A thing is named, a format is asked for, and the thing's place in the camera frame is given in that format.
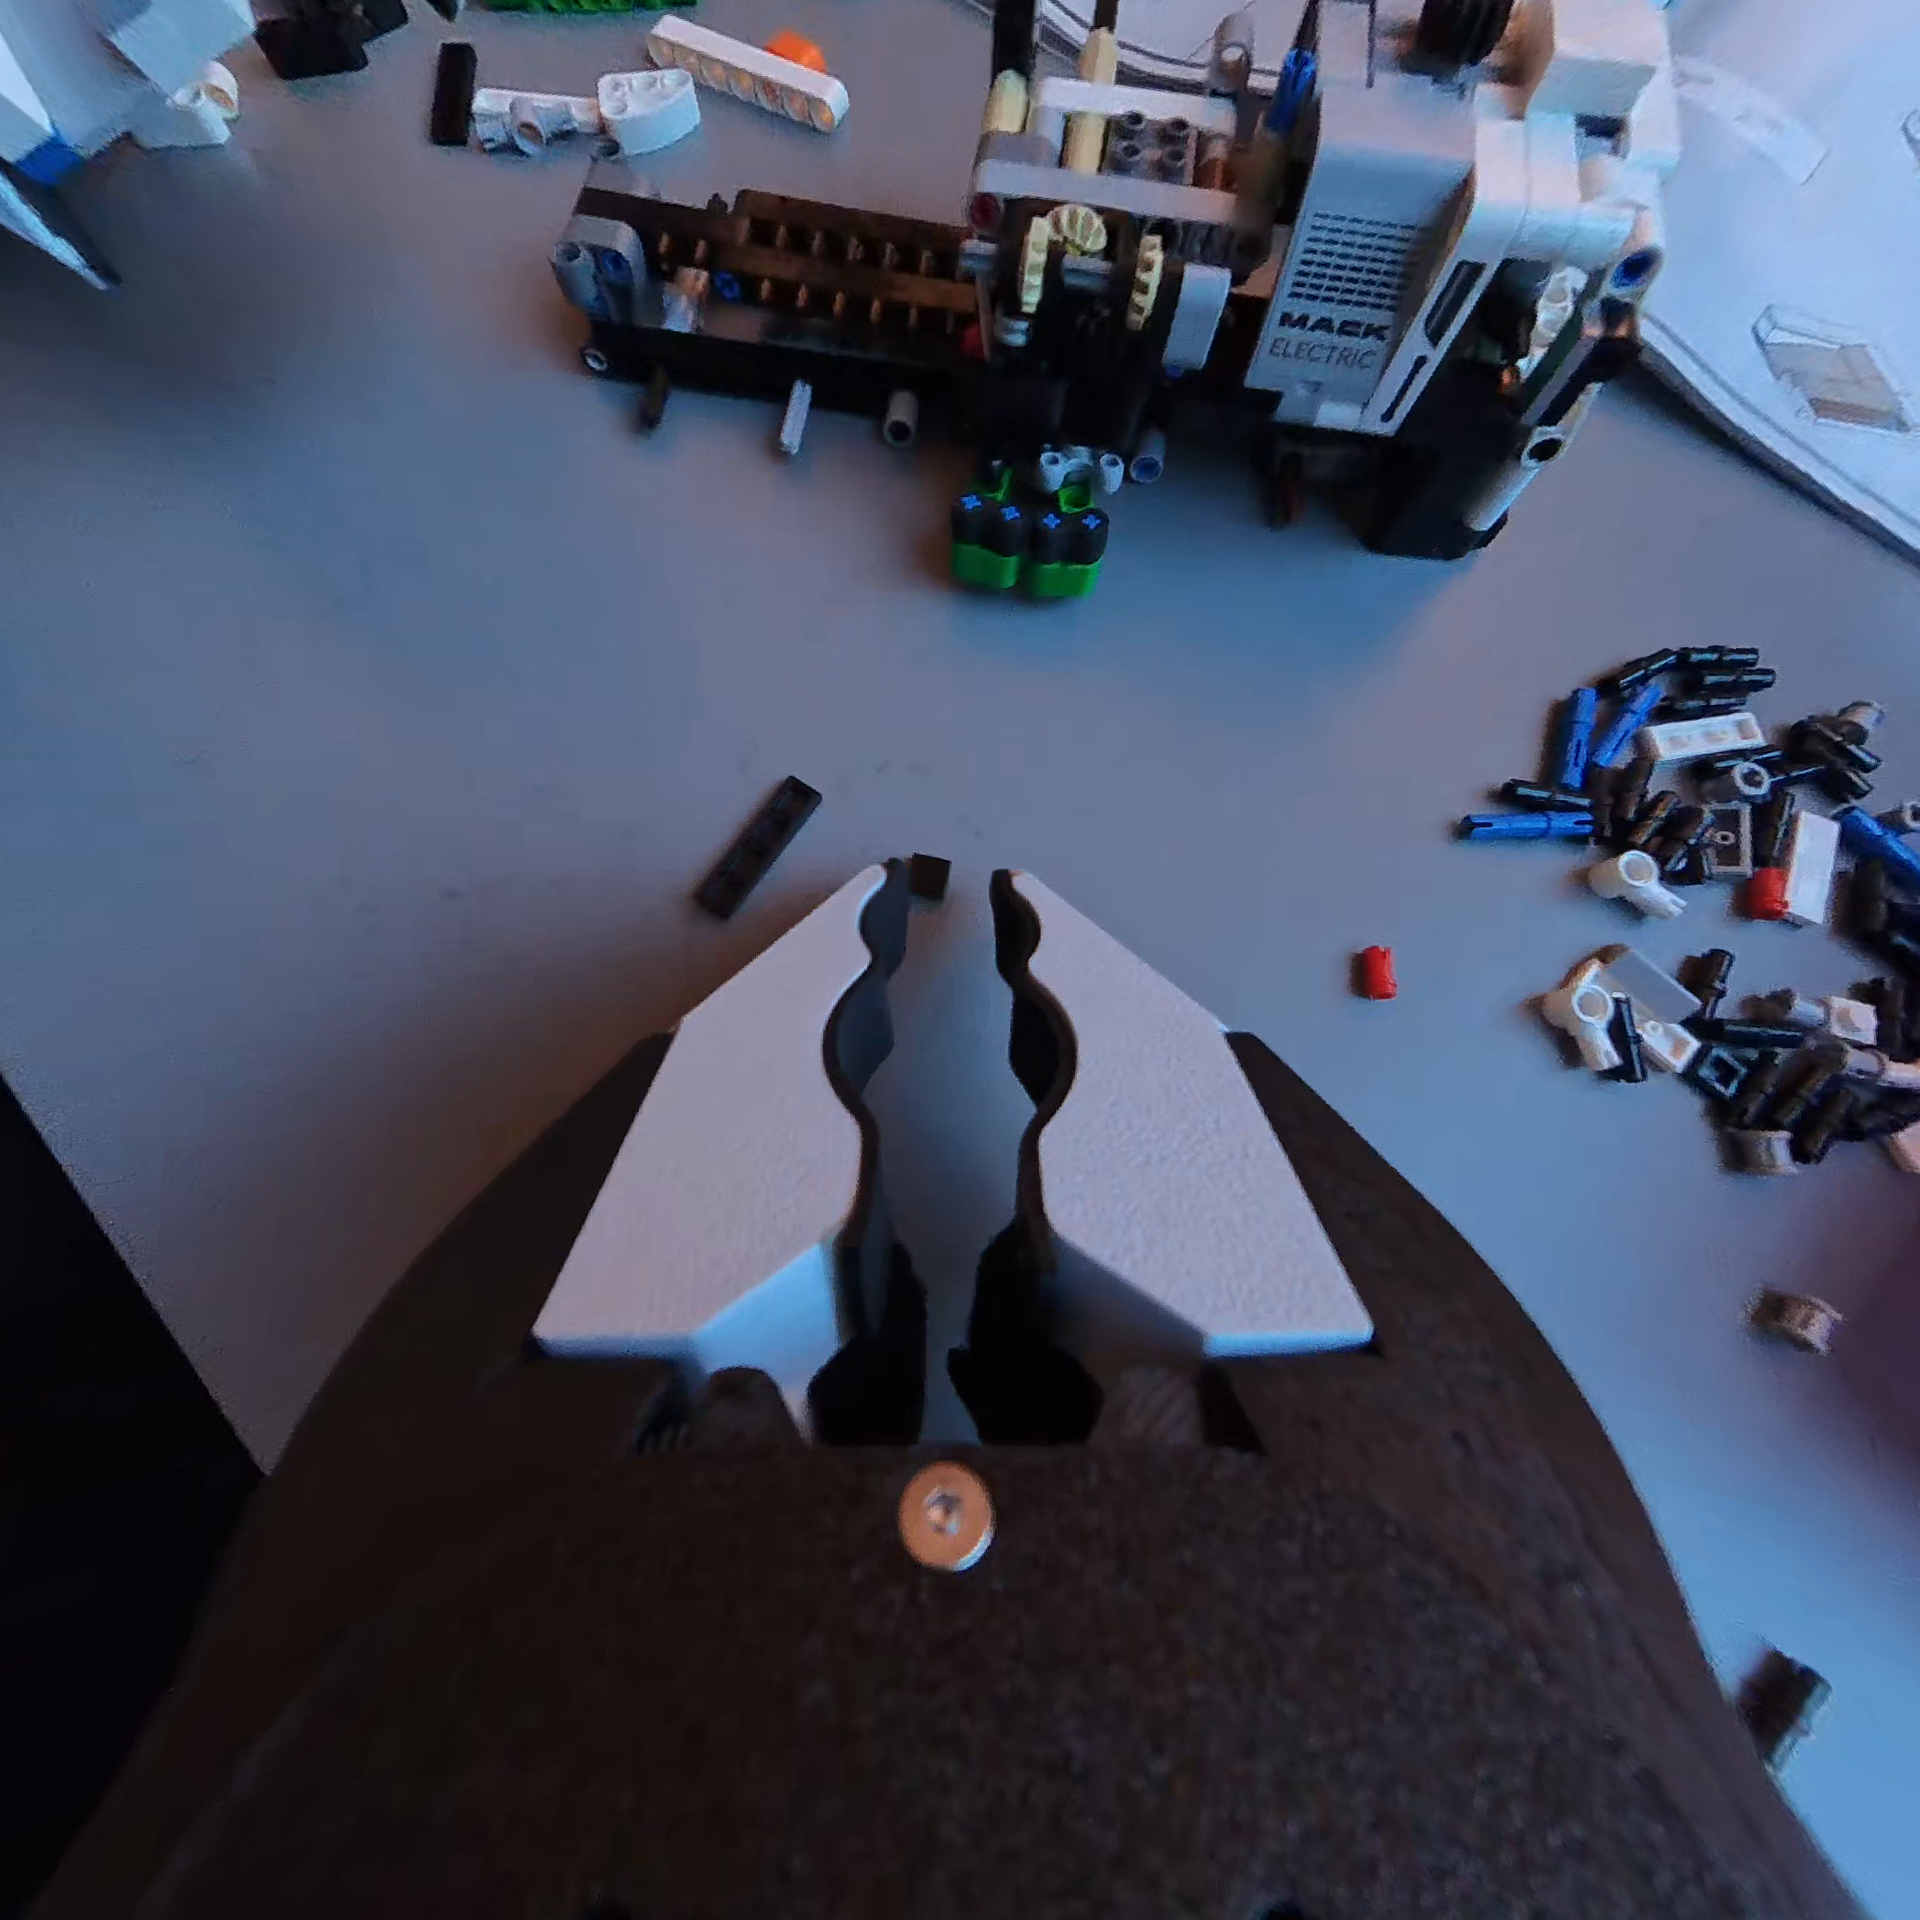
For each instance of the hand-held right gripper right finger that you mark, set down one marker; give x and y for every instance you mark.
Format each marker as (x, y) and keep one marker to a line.
(1185, 1156)

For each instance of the tan lego bush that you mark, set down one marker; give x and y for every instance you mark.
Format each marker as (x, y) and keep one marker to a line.
(1794, 1321)

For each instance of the grey lego bush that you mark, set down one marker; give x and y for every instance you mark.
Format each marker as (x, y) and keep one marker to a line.
(901, 417)

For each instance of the small black lego piece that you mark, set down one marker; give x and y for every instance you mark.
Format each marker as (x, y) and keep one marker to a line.
(931, 879)

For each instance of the short black lego beam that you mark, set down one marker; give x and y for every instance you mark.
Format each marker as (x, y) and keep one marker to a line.
(450, 92)

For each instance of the orange lego piece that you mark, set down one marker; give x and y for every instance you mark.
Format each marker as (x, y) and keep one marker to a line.
(795, 51)

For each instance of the long white lego beam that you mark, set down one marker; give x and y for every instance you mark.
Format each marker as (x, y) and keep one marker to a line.
(746, 68)

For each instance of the black flat lego plate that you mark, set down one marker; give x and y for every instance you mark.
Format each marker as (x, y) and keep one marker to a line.
(758, 850)

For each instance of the green black lego assembly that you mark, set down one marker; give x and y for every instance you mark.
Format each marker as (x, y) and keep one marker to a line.
(1027, 548)

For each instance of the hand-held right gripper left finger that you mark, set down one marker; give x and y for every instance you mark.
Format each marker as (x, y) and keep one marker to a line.
(721, 1156)

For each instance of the pile of small lego pieces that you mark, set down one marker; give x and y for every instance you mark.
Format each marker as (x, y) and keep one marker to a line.
(1723, 841)

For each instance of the grey lego axle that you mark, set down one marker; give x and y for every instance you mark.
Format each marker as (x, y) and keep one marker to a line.
(792, 417)

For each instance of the dark lego axle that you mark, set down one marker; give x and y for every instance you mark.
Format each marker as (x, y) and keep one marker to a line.
(651, 399)

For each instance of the dark lego pin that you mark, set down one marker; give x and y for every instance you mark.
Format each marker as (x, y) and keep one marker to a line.
(1786, 1703)

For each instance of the small red lego piece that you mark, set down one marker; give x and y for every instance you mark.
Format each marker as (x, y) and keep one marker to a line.
(1371, 972)

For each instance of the lego instruction booklet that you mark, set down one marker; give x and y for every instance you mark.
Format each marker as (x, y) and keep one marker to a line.
(1799, 225)

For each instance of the white blue lego assembly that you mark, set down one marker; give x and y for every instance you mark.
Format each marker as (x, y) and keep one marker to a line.
(105, 76)

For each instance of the black lego connector piece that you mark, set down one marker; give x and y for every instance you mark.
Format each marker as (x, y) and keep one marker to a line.
(323, 38)

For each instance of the partly built lego truck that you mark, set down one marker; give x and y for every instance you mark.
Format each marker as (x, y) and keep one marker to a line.
(1349, 225)

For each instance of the white grey lego connector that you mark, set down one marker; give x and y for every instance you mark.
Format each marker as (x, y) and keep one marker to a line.
(525, 119)

